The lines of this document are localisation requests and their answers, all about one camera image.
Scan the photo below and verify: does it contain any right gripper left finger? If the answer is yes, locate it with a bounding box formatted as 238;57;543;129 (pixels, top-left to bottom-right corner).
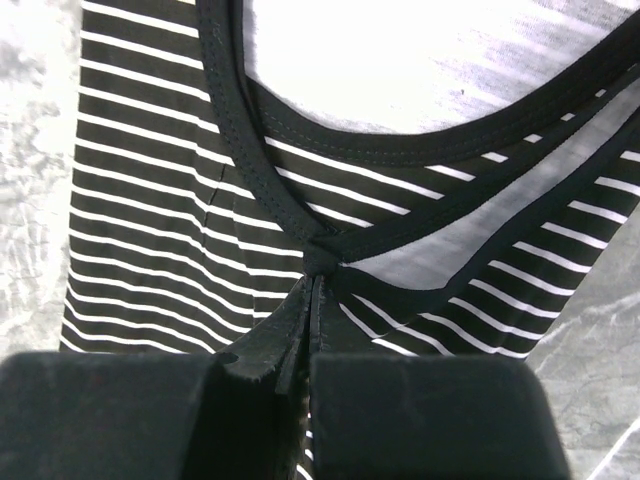
1;279;312;479

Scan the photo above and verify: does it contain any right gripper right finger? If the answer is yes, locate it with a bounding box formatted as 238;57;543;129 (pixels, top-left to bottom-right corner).
309;279;571;479

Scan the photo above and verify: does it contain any striped multicolour tank top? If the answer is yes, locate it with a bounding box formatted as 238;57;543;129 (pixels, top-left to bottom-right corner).
57;0;640;480

